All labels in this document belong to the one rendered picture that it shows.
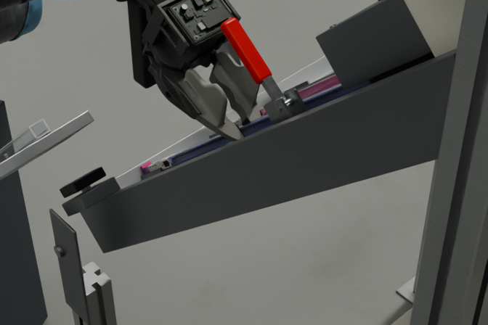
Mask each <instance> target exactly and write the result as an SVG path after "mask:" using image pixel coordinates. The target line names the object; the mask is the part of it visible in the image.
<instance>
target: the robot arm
mask: <svg viewBox="0 0 488 325"><path fill-rule="evenodd" d="M116 1H119V2H124V1H127V4H128V14H129V31H130V40H131V57H132V66H133V76H134V80H135V81H136V82H137V83H138V84H140V85H141V86H143V87H144V88H145V89H148V88H149V87H151V86H154V85H155V84H157V86H158V88H159V89H160V91H161V93H162V94H163V95H164V97H165V98H167V100H169V101H170V102H171V103H172V104H173V105H175V106H176V107H178V108H179V109H180V110H181V111H182V112H184V113H185V114H187V115H188V116H190V117H191V118H192V119H194V120H197V121H198V122H200V123H201V124H203V125H204V126H205V127H207V128H209V129H210V130H212V131H214V132H215V133H217V134H219V135H221V136H223V137H225V138H227V139H229V140H231V141H237V140H239V139H242V138H244V137H245V135H244V134H243V132H242V131H241V130H240V128H239V127H238V125H237V124H234V123H233V122H232V121H231V120H229V119H228V117H227V116H226V110H227V99H228V100H229V103H230V107H231V108H232V109H233V110H234V111H235V112H237V114H238V115H239V116H240V119H241V121H242V125H244V124H246V123H249V122H251V121H252V120H255V119H258V118H260V117H261V113H260V110H259V106H258V103H257V101H256V98H257V95H258V92H259V87H260V84H256V83H255V81H254V80H253V79H252V77H251V75H250V74H249V72H248V71H247V69H246V68H245V66H244V65H243V66H241V62H240V58H239V57H238V55H237V54H236V52H235V50H234V49H233V48H232V46H231V44H230V43H229V41H228V40H227V38H226V36H225V35H224V34H223V32H222V30H221V28H220V27H221V24H222V23H223V22H224V21H226V20H228V19H230V18H232V17H235V18H237V20H238V21H240V19H241V16H240V15H239V14H238V13H237V12H236V10H235V9H234V7H233V6H232V5H231V4H230V2H229V1H228V0H223V1H222V0H116ZM224 3H225V4H226V5H227V7H228V8H229V10H228V8H227V7H226V5H225V4H224ZM42 10H43V2H42V0H0V44H2V43H5V42H7V41H14V40H16V39H18V38H19V37H21V36H22V35H25V34H26V33H29V32H31V31H33V30H34V29H35V28H36V27H37V26H38V24H39V23H40V21H41V16H42ZM230 11H231V12H230ZM211 63H212V65H213V68H212V71H211V75H210V78H209V81H210V82H211V84H207V83H206V82H205V81H204V80H203V79H202V78H201V77H200V75H199V74H198V73H197V72H196V71H195V70H194V68H196V67H197V66H199V65H201V66H204V67H209V65H210V64H211Z"/></svg>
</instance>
